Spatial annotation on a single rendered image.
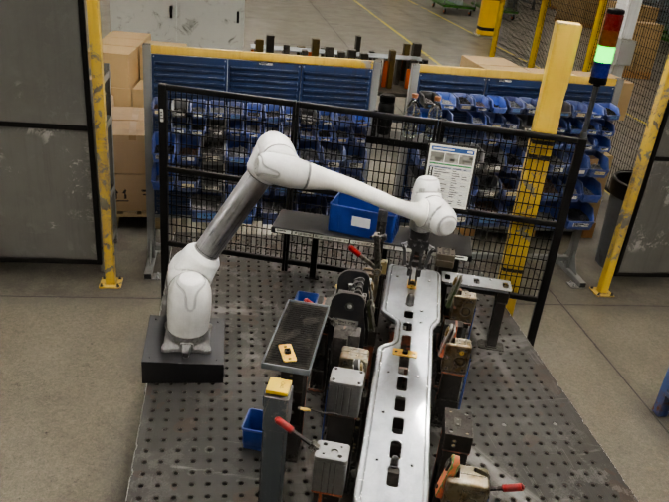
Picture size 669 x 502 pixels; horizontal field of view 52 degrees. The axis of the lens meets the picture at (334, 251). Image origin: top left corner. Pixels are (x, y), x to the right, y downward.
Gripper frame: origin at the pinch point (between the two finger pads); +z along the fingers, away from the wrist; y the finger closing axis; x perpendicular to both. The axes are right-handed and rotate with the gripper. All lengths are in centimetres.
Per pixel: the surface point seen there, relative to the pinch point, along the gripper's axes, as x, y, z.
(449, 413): -79, 14, 2
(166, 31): 590, -327, 21
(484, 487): -109, 23, -1
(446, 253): 25.0, 13.0, 0.0
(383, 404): -76, -5, 5
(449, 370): -43.5, 16.0, 11.4
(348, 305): -46, -21, -9
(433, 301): -7.8, 9.0, 5.6
